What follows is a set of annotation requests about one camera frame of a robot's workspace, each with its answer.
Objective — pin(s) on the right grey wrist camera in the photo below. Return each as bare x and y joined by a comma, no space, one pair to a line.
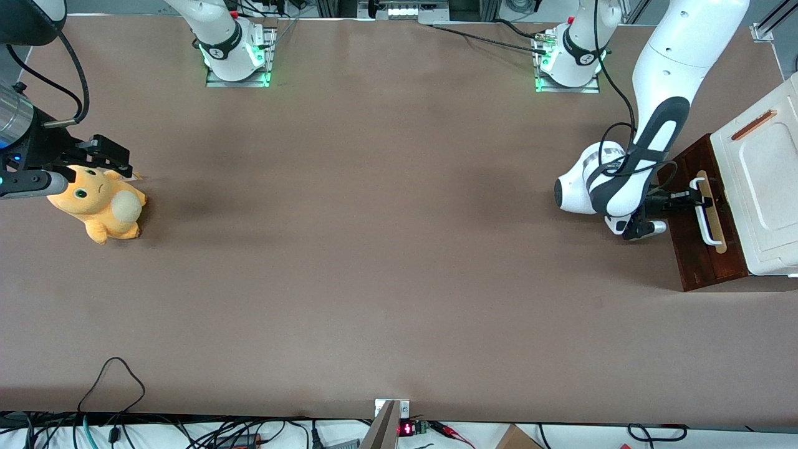
31,184

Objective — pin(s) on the white light bar device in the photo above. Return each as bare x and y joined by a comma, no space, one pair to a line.
404,10

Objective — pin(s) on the aluminium frame profile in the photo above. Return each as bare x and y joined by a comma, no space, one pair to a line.
767,28

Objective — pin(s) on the orange plush toy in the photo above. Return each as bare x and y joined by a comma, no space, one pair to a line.
103,209

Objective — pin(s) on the black power adapter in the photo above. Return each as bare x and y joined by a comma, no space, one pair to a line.
240,441

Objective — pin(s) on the red LED display module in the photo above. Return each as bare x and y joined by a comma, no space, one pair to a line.
408,428

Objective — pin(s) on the brown wooden drawer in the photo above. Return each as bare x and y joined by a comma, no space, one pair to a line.
692,255

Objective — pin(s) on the red and black clip leads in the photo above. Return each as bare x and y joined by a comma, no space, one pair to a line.
452,432

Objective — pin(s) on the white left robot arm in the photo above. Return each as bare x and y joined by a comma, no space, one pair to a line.
676,56

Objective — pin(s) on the brown cardboard box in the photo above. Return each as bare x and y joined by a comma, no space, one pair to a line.
517,438

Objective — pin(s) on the orange strip on cabinet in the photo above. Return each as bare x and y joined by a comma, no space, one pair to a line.
753,125

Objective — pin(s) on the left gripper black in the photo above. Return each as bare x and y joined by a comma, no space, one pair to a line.
661,202

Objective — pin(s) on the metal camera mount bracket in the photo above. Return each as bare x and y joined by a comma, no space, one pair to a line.
389,415

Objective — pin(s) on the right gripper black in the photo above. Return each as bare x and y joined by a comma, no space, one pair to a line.
45,148

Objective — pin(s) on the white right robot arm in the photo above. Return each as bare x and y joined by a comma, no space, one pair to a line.
221,37

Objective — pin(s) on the white cabinet with brown base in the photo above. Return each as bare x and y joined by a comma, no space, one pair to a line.
770,187

